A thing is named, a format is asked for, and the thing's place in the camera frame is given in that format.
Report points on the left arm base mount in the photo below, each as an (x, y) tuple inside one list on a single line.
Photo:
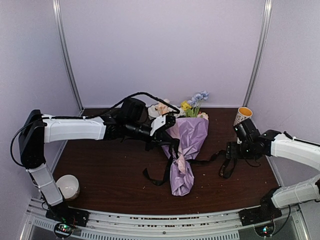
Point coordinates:
[(75, 217)]

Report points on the round white bowl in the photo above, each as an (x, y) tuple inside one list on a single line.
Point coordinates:
[(69, 186)]

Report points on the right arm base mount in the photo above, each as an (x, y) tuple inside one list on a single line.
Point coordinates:
[(256, 215)]

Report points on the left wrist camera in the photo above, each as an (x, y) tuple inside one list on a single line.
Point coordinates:
[(161, 123)]

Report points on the black printed ribbon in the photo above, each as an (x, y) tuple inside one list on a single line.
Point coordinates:
[(179, 171)]

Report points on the patterned mug orange inside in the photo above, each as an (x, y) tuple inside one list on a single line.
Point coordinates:
[(242, 114)]

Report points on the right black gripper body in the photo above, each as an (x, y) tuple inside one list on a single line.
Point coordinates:
[(234, 153)]

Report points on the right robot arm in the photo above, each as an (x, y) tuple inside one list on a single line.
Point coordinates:
[(278, 144)]

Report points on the peach flower stem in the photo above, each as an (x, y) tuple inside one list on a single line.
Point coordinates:
[(161, 109)]

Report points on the blue flower stem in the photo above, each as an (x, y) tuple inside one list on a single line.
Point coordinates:
[(196, 101)]

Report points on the right aluminium frame post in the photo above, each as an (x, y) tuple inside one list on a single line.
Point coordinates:
[(264, 30)]

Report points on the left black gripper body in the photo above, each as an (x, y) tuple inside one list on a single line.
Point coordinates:
[(155, 140)]

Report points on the scalloped white bowl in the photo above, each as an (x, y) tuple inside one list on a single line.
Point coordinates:
[(153, 111)]

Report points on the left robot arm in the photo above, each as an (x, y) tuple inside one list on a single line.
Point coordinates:
[(118, 122)]

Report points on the aluminium frame post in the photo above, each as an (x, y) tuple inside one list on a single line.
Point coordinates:
[(264, 30), (66, 57)]

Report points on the pink wrapping paper sheet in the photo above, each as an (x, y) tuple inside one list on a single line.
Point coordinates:
[(192, 133)]

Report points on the front aluminium rail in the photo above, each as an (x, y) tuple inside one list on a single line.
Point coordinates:
[(225, 225)]

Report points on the left aluminium frame post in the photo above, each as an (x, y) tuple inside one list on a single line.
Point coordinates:
[(66, 57)]

